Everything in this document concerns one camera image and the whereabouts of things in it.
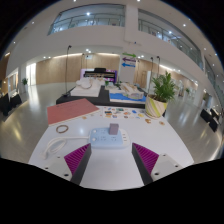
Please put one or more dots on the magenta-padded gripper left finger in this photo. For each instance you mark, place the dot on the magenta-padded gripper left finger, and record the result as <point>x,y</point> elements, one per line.
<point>77,158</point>

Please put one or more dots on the orange irregular flat piece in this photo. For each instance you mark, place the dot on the orange irregular flat piece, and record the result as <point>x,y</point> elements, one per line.
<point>148,120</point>

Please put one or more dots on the pink flat board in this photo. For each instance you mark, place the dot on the pink flat board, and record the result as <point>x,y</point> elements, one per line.
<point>70,110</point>

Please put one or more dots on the black piano with purple screen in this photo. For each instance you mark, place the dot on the black piano with purple screen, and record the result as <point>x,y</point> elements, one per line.
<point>100,74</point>

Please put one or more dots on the light blue power strip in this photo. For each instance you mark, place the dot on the light blue power strip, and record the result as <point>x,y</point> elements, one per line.
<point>100,140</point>

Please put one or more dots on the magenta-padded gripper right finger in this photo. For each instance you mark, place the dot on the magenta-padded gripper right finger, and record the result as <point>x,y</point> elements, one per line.
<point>146,157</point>

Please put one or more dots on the tall black floor stand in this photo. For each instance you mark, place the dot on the tall black floor stand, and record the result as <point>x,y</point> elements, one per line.
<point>66,73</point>
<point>158,65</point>
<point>151,70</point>

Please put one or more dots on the white sign pillar with arrows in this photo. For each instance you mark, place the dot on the white sign pillar with arrows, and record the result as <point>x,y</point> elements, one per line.
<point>127,71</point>

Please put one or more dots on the potted plant in striped pot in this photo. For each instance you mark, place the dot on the potted plant in striped pot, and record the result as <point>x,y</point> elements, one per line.
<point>155,106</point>

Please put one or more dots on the black display platform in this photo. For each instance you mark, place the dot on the black display platform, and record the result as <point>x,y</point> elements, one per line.
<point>100,99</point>

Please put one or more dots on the white sheet with colourful stickers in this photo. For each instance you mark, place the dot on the white sheet with colourful stickers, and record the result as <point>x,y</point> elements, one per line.
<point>116,113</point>

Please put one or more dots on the architectural model on blue base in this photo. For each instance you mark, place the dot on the architectural model on blue base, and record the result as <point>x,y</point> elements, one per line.
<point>120,97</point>

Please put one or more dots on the group of black chairs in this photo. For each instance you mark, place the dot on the group of black chairs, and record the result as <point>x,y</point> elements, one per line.
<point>6,104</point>
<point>208,116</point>

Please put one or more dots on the round orange flat disc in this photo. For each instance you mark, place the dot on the round orange flat disc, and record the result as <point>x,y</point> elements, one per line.
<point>161,123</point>

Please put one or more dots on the white architectural model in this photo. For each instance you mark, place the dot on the white architectural model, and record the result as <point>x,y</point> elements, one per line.
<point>85,90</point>

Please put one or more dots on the small grey-purple charger block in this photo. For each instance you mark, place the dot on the small grey-purple charger block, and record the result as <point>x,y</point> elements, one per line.
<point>113,128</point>

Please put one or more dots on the small distant potted plant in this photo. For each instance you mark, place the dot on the small distant potted plant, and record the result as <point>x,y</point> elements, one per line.
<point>24,81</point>

